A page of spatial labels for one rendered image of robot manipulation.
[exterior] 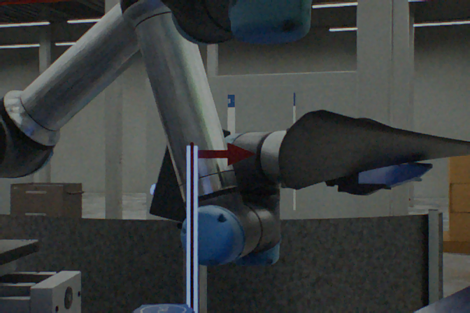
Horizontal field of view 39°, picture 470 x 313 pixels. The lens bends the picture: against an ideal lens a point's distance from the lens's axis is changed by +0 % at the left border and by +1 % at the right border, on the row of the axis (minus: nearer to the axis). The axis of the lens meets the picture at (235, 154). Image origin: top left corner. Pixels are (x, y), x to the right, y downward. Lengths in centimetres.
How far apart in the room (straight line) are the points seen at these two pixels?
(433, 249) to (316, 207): 401
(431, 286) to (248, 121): 434
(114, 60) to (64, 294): 37
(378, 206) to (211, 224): 418
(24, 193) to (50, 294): 656
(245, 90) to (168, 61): 607
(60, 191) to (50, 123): 621
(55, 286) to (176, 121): 31
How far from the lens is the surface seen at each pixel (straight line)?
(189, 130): 84
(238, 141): 96
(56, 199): 736
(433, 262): 283
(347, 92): 673
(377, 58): 500
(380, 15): 506
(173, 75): 86
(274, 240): 96
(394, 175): 77
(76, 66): 109
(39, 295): 100
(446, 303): 72
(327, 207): 673
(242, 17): 60
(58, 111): 112
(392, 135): 62
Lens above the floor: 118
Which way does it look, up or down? level
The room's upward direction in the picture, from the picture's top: straight up
